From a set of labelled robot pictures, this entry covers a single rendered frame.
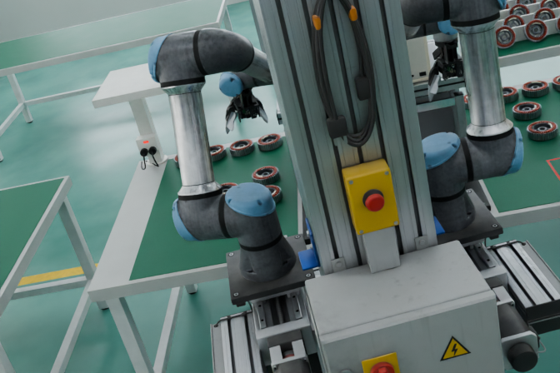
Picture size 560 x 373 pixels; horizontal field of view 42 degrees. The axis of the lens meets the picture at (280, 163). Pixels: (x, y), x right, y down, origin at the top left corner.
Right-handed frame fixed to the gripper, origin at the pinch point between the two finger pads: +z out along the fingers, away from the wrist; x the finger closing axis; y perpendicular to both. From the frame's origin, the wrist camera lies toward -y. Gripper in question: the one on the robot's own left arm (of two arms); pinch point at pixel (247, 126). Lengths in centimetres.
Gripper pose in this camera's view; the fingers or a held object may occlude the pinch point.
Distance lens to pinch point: 255.3
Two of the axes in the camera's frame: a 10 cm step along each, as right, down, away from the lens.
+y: 3.3, 6.2, -7.1
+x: 9.4, -2.7, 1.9
